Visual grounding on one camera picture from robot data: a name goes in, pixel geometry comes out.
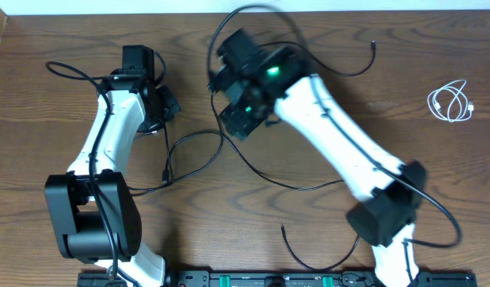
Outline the white cable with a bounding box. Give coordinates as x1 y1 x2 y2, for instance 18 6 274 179
426 78 476 123

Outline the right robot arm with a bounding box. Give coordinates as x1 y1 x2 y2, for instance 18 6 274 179
214 29 425 286

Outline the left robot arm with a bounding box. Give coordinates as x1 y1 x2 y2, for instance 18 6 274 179
45 45 180 286

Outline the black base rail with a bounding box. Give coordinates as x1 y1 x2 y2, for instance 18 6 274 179
76 269 479 287

